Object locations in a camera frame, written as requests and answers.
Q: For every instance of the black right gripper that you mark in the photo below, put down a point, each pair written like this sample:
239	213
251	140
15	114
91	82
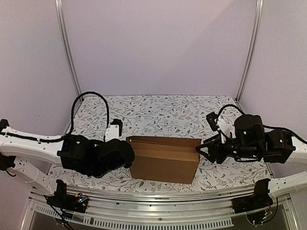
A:
216	148

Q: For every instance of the brown cardboard box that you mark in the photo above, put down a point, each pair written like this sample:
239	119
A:
164	159

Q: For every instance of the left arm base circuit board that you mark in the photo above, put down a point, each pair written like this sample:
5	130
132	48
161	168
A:
80	198

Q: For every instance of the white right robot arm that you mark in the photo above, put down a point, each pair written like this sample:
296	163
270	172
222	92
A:
252	143

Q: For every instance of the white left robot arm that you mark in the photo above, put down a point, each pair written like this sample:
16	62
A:
90	157

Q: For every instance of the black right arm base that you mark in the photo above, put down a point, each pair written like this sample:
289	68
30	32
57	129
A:
254	202

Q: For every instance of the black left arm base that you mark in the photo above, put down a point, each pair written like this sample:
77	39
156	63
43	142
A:
63	200

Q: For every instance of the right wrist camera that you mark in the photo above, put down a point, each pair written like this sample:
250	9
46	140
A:
219	125

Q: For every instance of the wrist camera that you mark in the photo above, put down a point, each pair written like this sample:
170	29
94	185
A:
219	125
114	130

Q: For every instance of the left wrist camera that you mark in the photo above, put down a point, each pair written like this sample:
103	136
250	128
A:
114	130

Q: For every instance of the aluminium front table rail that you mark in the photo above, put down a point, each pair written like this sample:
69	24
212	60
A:
197	210

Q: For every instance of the right aluminium corner post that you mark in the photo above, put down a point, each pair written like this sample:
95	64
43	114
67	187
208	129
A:
251	49

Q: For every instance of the aluminium corner post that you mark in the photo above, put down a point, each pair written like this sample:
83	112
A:
251	49
66	45

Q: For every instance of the left aluminium corner post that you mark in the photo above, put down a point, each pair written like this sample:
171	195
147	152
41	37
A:
66	45

